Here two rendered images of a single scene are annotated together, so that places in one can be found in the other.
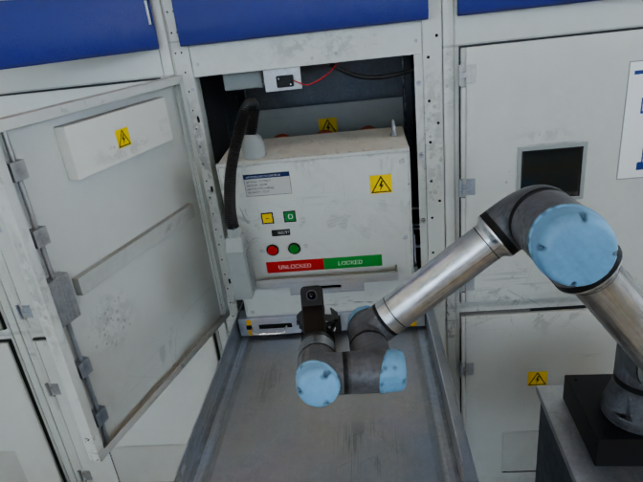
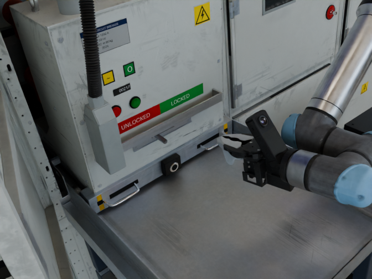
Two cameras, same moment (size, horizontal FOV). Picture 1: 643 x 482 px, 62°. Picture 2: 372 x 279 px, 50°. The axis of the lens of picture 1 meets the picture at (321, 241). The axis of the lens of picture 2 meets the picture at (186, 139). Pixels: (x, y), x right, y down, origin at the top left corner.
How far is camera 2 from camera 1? 0.82 m
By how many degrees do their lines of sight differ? 38
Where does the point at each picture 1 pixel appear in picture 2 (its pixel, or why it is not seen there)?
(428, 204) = not seen: hidden behind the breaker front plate
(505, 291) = (259, 88)
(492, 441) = not seen: hidden behind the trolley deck
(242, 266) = (116, 134)
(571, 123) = not seen: outside the picture
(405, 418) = (303, 200)
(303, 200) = (140, 47)
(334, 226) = (167, 67)
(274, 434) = (234, 272)
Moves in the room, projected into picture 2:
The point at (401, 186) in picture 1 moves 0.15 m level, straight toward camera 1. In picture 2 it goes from (216, 12) to (254, 22)
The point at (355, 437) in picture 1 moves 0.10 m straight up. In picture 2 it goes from (293, 232) to (294, 203)
